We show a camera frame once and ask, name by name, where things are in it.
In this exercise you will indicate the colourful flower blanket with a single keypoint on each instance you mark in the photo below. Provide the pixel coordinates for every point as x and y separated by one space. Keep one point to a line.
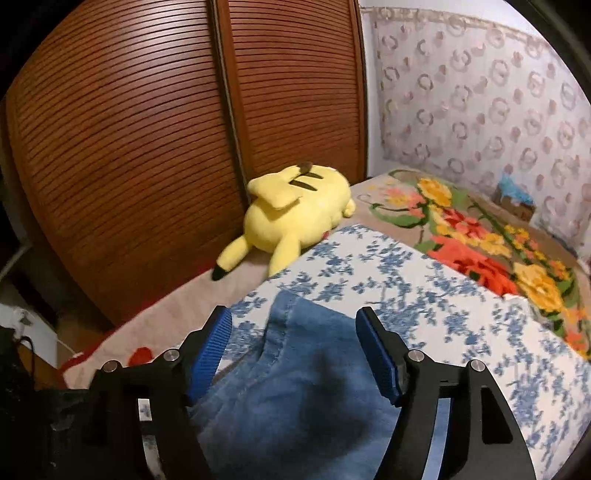
461 230

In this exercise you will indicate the dark object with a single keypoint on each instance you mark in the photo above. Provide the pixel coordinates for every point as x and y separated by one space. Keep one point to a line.
37 415

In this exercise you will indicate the brown cardboard box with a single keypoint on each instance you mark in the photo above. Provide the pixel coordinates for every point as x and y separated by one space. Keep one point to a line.
519 210

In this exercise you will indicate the blue denim pants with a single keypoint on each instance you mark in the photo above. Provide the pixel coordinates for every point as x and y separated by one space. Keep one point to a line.
300 392

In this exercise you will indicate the yellow plush toy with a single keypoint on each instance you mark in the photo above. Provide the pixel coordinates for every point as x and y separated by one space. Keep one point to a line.
295 203

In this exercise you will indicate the brown slatted wooden wardrobe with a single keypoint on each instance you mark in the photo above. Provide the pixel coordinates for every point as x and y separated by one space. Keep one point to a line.
138 138

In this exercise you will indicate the white blue floral quilt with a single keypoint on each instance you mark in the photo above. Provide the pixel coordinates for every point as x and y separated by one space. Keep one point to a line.
415 300

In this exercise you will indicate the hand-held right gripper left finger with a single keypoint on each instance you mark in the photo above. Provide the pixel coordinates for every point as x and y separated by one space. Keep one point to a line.
212 355

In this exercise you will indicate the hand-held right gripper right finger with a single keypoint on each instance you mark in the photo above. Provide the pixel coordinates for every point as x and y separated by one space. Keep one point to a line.
378 355

